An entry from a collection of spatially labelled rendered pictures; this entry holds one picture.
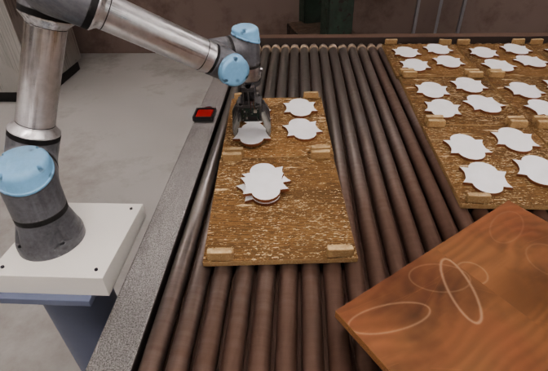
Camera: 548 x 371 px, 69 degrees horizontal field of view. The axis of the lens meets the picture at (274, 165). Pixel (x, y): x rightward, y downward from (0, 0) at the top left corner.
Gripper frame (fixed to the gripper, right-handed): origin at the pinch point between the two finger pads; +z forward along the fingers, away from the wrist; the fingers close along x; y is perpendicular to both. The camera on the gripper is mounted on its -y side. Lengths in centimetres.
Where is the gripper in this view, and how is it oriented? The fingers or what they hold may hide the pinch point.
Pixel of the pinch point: (252, 133)
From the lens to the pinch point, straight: 131.2
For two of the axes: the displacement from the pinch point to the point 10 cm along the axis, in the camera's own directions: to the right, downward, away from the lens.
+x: 10.0, -0.2, -0.1
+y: 0.0, 6.0, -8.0
